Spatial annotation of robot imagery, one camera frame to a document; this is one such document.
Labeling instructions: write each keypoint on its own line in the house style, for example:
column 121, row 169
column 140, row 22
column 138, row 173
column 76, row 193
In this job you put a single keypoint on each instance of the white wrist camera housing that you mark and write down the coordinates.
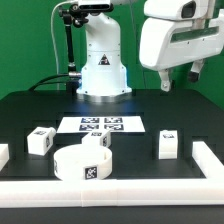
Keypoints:
column 178, row 10

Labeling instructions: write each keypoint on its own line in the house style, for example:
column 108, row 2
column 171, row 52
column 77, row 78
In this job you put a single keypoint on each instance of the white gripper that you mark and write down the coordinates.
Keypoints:
column 159, row 52

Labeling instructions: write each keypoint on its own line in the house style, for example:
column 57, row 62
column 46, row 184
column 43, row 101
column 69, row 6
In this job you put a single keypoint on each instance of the white right barrier rail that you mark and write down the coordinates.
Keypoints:
column 207, row 161

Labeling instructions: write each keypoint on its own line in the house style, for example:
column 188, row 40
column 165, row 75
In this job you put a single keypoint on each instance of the white front barrier rail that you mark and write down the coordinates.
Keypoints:
column 95, row 193

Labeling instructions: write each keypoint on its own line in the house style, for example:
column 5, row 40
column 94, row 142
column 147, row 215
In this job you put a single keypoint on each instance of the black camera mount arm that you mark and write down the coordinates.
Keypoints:
column 72, row 17

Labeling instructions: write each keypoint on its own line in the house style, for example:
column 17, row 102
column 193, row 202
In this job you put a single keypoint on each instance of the white barrier rail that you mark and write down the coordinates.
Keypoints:
column 95, row 193
column 4, row 155
column 207, row 161

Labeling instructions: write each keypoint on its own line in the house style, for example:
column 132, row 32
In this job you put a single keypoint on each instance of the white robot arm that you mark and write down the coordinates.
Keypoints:
column 103, row 74

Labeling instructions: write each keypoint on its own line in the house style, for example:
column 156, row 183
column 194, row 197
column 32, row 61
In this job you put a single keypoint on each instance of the white left barrier rail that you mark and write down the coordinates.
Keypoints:
column 4, row 155

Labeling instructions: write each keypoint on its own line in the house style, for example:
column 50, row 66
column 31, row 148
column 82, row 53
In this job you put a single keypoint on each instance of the white marker sheet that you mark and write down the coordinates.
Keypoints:
column 129, row 124

